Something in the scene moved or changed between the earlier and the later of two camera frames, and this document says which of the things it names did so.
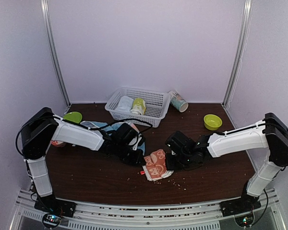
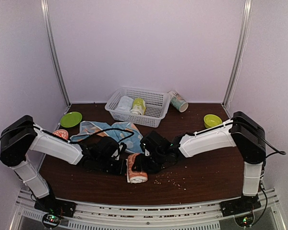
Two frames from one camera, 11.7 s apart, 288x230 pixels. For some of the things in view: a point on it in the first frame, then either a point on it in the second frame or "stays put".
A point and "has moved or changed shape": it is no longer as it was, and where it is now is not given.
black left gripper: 136,161 -> 119,171
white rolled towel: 125,104 stays put
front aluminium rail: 190,216 stays put
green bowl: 212,122 stays put
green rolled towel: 138,106 stays put
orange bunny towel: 155,167 has moved or changed shape
